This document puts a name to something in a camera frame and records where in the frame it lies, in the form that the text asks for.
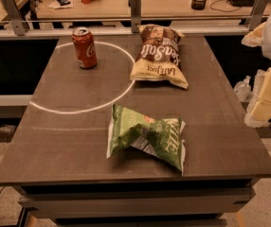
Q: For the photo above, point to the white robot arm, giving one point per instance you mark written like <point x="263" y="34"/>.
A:
<point x="266" y="39"/>

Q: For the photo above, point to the black mesh pen cup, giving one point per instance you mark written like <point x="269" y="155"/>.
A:
<point x="198" y="4"/>

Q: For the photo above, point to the brown sea salt chip bag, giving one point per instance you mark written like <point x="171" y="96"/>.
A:
<point x="159" y="58"/>

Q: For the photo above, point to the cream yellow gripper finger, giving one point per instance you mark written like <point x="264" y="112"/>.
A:
<point x="258" y="111"/>
<point x="254" y="38"/>

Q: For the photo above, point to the green kettle chip bag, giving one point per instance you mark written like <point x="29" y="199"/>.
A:
<point x="160" y="138"/>

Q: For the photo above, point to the horizontal metal rail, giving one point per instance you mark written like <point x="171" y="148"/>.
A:
<point x="6" y="34"/>

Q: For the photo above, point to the red coke can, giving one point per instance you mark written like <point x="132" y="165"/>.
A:
<point x="83" y="41"/>

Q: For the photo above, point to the middle metal rail bracket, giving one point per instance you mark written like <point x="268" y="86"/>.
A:
<point x="135" y="6"/>

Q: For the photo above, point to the left metal rail bracket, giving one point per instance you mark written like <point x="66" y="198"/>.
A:
<point x="19" y="25"/>

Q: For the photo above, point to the metal rail bracket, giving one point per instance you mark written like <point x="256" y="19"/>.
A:
<point x="256" y="14"/>
<point x="135" y="6"/>
<point x="19" y="25"/>

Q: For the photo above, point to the right metal rail bracket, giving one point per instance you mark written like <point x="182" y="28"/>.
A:
<point x="256" y="14"/>

